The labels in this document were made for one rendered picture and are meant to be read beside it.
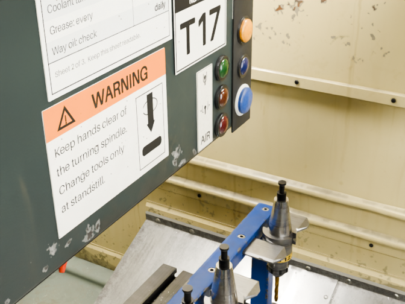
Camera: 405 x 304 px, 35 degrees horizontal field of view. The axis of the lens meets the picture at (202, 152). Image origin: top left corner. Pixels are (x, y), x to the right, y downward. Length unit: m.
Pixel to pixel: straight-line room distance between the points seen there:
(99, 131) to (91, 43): 0.07
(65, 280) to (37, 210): 1.70
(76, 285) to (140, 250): 0.35
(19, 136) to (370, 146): 1.15
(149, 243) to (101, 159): 1.36
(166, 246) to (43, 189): 1.39
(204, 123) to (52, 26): 0.26
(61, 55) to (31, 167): 0.08
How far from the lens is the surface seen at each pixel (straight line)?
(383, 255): 1.64
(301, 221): 1.26
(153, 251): 1.86
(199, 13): 0.61
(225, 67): 0.67
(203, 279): 1.09
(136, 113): 0.55
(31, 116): 0.45
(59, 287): 2.15
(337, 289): 1.71
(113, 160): 0.54
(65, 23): 0.46
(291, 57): 1.49
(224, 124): 0.69
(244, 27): 0.69
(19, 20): 0.43
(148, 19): 0.54
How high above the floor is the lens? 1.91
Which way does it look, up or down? 28 degrees down
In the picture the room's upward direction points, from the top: 1 degrees counter-clockwise
